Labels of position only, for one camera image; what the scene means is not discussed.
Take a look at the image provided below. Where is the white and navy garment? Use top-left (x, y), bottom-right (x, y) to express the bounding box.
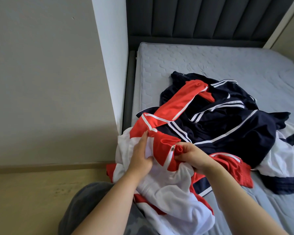
top-left (255, 122), bottom-right (294, 195)

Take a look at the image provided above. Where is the red and white jacket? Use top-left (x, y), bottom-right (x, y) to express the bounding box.
top-left (106, 80), bottom-right (255, 235)

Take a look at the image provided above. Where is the dark grey upholstered headboard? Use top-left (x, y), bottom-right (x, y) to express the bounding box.
top-left (126, 0), bottom-right (294, 51)

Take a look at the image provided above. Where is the person's right forearm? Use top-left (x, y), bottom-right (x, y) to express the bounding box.
top-left (201, 161), bottom-right (287, 235)

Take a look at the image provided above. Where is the person's left forearm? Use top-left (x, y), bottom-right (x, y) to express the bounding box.
top-left (71, 169), bottom-right (148, 235)

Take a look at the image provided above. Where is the person's left hand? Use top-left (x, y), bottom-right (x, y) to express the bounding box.
top-left (125, 131), bottom-right (154, 178)

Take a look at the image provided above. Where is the red and navy sports jacket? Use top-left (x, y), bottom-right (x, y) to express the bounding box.
top-left (136, 71), bottom-right (291, 169)

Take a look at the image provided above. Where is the grey quilted bed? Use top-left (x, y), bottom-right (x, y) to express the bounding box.
top-left (122, 42), bottom-right (294, 235)

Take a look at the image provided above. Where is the person's right hand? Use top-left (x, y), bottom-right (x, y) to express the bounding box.
top-left (174, 142), bottom-right (219, 175)

